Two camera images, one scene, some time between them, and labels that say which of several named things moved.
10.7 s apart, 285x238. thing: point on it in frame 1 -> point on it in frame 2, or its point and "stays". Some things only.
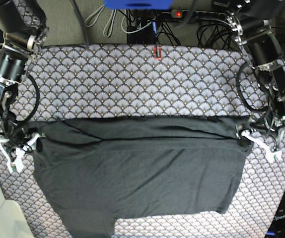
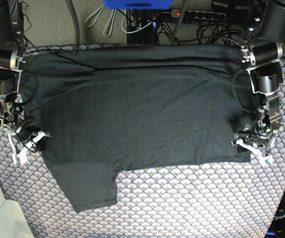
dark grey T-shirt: [96, 171] -> [101, 110]
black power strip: [198, 15] stays
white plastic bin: [3, 218] stays
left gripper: [269, 125] stays
